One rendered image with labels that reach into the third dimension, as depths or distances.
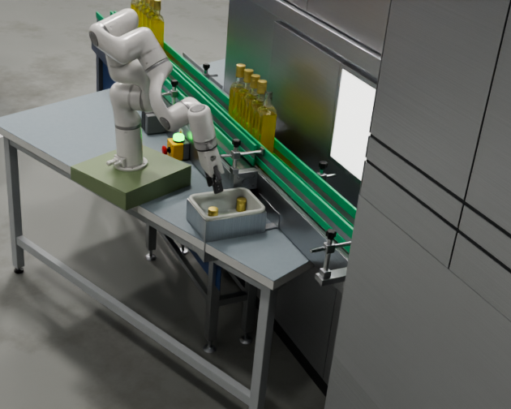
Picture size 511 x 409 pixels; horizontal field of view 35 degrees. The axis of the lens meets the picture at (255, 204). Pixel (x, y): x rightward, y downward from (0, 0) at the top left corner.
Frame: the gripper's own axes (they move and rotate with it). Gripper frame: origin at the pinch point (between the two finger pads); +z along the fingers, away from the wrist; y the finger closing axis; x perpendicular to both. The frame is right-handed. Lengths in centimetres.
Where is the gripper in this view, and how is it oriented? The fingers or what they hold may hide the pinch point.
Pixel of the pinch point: (214, 183)
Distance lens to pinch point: 265.6
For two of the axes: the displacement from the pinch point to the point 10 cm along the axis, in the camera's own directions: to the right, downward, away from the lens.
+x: -8.9, 3.6, -2.8
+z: 1.5, 8.1, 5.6
